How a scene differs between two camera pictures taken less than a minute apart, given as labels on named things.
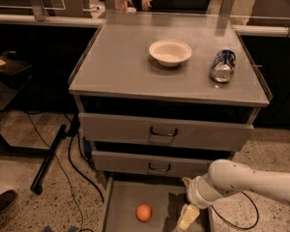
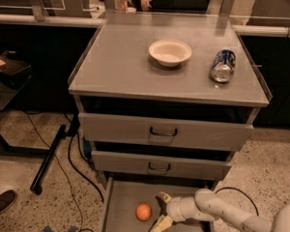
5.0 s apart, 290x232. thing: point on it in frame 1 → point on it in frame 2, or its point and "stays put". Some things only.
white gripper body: x=194 y=190 → x=174 y=209
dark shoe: x=1 y=202 stays put
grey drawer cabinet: x=160 y=97 stays put
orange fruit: x=143 y=212 stays put
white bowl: x=169 y=52 stays put
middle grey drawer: x=136 y=162 stays put
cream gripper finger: x=187 y=181 → x=164 y=196
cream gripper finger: x=188 y=216 → x=164 y=222
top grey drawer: x=165 y=131 stays put
